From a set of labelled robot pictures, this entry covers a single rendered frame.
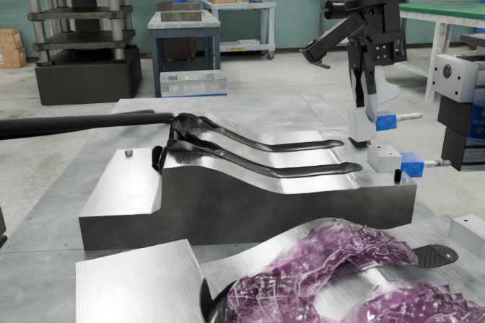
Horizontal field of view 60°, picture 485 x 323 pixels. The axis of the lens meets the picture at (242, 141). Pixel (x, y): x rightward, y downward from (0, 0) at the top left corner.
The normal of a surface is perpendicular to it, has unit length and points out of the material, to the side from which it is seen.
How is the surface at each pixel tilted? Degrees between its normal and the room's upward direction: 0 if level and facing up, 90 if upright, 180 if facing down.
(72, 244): 0
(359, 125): 82
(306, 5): 90
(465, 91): 90
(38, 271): 0
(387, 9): 82
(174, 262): 0
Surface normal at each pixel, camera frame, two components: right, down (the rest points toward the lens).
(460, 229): -0.94, 0.14
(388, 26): 0.05, 0.22
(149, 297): -0.01, -0.93
